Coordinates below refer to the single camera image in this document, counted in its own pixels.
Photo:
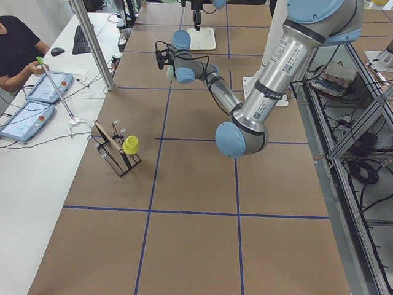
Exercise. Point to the lower teach pendant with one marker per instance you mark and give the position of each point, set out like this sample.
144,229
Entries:
27,121

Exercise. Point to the teach pendant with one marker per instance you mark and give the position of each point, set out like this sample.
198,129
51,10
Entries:
27,121
44,91

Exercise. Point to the black wire cup rack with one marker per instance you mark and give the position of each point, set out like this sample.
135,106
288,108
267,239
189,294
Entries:
109,146

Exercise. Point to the purple rod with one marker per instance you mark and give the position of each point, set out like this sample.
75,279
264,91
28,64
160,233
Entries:
43,66

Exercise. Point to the yellow cup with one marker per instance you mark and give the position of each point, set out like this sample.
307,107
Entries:
131,145

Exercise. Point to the person in black shirt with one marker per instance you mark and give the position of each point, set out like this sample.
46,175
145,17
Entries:
19,49

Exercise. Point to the pale green cup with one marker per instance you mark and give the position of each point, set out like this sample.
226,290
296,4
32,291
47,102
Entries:
170,73

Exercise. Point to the computer mouse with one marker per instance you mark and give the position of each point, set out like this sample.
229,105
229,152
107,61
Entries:
57,51

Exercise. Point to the white curved plastic strip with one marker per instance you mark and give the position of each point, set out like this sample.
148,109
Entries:
77,121

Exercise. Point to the aluminium frame post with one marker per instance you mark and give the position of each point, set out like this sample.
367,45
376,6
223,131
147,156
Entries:
80,11

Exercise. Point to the black keyboard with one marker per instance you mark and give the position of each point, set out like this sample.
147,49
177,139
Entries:
80,45

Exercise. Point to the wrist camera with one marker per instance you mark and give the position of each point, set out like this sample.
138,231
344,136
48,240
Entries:
163,57

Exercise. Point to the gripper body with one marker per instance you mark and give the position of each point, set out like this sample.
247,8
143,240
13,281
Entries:
196,9

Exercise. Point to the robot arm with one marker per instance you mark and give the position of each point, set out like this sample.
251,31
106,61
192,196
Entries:
308,25
197,7

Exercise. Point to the stack of books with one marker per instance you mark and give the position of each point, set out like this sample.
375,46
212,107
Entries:
334,79

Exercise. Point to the upper teach pendant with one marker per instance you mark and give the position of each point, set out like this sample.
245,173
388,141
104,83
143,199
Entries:
44,91

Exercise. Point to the cream bear tray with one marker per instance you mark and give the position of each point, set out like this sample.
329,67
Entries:
202,40

